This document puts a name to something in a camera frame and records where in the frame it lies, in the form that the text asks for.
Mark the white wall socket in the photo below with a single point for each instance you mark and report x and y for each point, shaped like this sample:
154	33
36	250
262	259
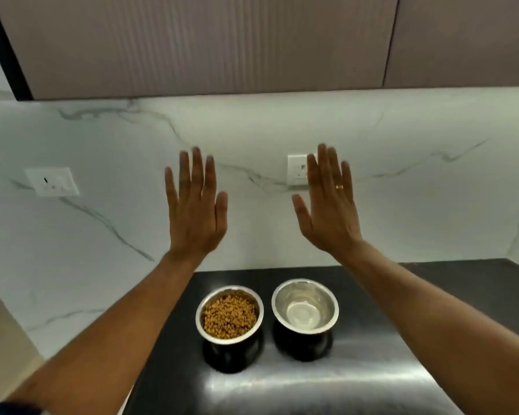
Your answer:
296	170
52	181

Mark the steel bowl with yellow residue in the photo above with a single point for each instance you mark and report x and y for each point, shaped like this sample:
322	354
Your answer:
229	341

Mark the plain steel bowl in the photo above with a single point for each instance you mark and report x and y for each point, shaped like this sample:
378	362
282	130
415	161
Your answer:
305	337

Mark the wall cabinet body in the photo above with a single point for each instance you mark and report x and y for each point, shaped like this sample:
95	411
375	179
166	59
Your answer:
4	47

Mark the plain brown cabinet door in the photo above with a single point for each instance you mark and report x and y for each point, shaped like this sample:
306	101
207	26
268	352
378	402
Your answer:
463	38

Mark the person's left forearm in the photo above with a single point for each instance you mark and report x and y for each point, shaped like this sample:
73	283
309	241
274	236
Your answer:
104	337

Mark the ribbed brown cabinet door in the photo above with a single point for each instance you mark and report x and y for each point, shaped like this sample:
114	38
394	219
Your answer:
207	43

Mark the person's left hand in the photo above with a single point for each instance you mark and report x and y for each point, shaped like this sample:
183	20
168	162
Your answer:
196	216

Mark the person's right forearm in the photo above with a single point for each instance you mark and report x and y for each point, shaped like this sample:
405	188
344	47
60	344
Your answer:
441	332

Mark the person's right hand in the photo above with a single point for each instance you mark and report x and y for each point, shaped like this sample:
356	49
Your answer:
331	216

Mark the plaid shirt sleeve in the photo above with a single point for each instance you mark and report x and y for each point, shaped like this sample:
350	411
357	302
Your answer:
8	408

